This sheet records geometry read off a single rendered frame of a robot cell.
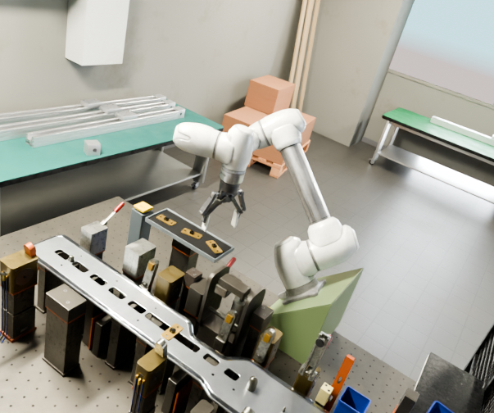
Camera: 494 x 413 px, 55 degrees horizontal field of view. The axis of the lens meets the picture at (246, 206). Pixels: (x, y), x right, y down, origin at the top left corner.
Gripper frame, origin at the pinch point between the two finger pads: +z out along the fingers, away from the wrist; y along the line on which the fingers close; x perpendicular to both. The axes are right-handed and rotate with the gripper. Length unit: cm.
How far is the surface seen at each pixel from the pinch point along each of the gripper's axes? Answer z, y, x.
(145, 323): 26.5, 33.8, 16.7
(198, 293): 19.0, 13.2, 15.4
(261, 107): 72, -271, -335
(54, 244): 26, 52, -36
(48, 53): 12, 2, -271
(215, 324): 29.9, 7.4, 22.5
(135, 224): 18.8, 19.5, -33.2
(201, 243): 10.5, 3.8, -3.3
